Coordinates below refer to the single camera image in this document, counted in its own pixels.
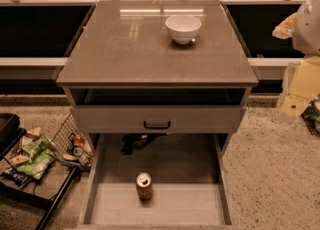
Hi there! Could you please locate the black cart frame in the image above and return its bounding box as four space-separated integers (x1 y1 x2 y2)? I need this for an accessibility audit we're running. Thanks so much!
0 112 82 230

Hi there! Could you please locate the green snack bag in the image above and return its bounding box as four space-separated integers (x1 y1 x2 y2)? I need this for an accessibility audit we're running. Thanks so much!
17 135 55 180

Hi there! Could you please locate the black wire basket right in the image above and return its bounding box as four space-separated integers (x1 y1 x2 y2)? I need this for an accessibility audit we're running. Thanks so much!
302 102 320 136

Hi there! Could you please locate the open lower grey drawer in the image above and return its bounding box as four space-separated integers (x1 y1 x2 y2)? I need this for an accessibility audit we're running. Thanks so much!
78 134 236 230

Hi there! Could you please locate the closed drawer with black handle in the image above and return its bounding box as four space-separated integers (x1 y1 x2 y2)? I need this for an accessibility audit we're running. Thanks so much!
70 105 246 134

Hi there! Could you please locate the black wire basket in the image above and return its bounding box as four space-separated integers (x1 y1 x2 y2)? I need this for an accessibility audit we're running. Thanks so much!
302 102 320 136
51 114 93 172

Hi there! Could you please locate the grey drawer cabinet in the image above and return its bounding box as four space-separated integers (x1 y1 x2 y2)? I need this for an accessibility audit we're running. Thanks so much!
55 0 259 230

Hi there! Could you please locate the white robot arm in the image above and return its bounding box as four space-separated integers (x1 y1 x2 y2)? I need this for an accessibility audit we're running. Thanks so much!
292 0 320 56

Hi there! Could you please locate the white ceramic bowl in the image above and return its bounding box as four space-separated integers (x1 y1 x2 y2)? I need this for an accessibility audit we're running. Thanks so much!
165 15 202 44

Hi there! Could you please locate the orange soda can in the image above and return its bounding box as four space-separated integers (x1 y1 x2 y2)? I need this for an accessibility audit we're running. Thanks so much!
136 172 153 200

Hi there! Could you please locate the dark blue snack bag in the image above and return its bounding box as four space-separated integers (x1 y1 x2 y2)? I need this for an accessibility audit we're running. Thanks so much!
1 169 32 188

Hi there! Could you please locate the red soda can in basket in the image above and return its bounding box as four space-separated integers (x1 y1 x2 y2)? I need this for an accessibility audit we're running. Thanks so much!
73 135 84 148

